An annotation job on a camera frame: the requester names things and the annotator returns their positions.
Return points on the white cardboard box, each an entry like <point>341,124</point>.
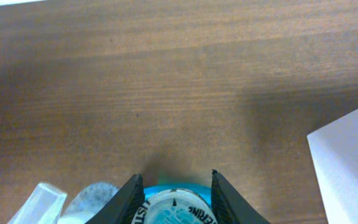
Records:
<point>334,151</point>

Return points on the teal mouthwash bottle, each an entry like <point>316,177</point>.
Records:
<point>176,204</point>

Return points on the clear pump soap bottle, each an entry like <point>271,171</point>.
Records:
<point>45,204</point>

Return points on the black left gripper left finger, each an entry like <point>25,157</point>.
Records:
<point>124,204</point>

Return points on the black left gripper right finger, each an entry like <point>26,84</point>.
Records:
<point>229,206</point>

